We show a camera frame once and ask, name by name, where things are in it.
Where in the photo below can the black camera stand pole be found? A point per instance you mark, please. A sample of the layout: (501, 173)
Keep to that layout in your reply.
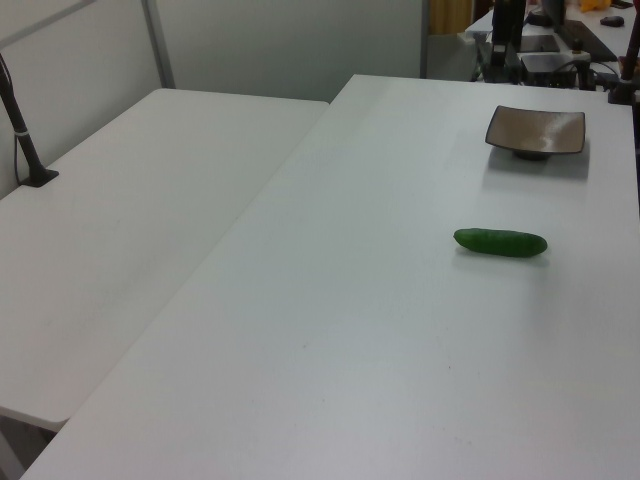
(21, 137)

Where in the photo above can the black electronics box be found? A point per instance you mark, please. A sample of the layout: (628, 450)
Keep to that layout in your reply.
(547, 70)

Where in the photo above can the black computer mouse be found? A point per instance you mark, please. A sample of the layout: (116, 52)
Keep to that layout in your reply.
(612, 21)

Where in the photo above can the square brown ceramic plate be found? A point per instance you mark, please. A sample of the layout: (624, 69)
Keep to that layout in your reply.
(537, 131)

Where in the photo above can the black monitor stand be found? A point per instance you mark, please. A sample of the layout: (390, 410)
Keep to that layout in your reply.
(506, 25)

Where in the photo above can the yellow toy object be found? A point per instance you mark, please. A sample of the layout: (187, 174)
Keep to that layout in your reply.
(594, 4)

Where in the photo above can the green cucumber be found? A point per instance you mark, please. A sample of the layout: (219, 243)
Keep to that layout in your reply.
(500, 242)

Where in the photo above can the dark red clamp pole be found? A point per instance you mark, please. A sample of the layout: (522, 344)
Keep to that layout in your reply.
(630, 60)

